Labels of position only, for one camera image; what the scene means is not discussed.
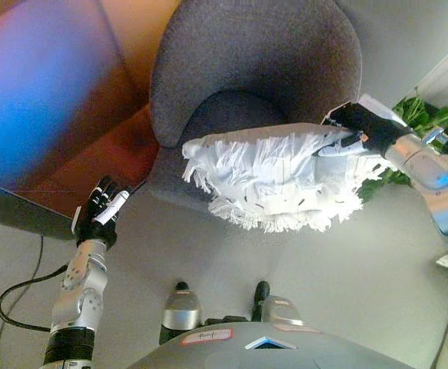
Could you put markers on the silver right robot leg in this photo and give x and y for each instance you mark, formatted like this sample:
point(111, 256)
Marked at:
point(283, 311)

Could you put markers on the black robot foot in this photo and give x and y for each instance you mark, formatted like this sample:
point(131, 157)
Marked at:
point(261, 294)
point(181, 286)

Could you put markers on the grey fabric armchair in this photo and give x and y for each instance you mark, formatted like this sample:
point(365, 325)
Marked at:
point(254, 50)

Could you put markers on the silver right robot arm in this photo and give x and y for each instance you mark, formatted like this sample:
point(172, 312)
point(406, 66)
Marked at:
point(439, 180)

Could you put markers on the grey robot torso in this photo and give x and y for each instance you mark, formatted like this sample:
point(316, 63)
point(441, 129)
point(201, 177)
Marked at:
point(269, 351)

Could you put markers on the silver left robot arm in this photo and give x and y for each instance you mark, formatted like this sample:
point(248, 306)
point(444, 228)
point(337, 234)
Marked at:
point(79, 292)

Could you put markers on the black left robot foot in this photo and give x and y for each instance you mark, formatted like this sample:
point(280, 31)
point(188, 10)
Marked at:
point(181, 286)

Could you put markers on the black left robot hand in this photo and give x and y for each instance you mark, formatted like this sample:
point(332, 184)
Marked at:
point(97, 227)

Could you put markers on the brown wooden desk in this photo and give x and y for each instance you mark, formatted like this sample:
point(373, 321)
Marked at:
point(47, 115)

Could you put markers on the white fringed pillow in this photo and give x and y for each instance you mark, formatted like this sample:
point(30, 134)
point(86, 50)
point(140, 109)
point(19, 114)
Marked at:
point(277, 180)

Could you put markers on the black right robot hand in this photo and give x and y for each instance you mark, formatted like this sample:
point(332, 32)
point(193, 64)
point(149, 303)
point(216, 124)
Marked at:
point(373, 127)

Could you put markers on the green leafy houseplant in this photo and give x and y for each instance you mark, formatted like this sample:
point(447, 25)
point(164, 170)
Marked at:
point(415, 111)

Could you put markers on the black right robot foot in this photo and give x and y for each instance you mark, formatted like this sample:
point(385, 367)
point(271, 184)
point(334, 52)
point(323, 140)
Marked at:
point(261, 294)

